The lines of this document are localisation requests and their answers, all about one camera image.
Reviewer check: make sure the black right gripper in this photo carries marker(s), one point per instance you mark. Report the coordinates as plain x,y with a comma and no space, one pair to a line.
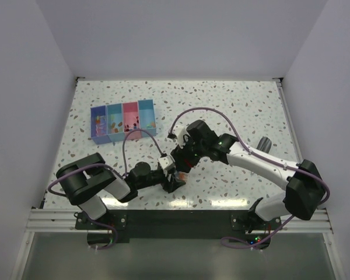
179,154

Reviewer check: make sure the blue end candy bin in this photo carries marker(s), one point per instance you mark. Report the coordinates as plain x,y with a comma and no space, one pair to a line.
147,118

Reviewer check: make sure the clear plastic jar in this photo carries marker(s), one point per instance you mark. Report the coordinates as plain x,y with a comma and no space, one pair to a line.
181,176

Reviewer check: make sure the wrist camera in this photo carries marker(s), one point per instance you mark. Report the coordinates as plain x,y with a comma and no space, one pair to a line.
166,163
180,135

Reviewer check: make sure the pink candy bin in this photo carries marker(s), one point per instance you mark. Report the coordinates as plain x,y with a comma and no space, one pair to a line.
131,120

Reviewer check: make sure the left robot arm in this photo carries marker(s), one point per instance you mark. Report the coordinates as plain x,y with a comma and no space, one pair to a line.
82,180

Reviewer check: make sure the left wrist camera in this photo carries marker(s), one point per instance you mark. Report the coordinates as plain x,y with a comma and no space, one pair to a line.
166,163

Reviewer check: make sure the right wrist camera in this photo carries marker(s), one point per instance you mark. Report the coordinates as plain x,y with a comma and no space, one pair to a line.
180,135

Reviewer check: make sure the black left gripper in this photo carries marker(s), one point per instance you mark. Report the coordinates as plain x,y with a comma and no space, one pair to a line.
171,185

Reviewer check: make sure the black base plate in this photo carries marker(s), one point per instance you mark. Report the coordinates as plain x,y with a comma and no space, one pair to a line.
121,226

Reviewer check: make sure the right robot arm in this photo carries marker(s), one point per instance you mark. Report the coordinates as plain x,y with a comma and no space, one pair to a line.
302,190

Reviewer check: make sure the purple candy bin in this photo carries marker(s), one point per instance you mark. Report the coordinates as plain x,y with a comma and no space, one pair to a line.
98,125

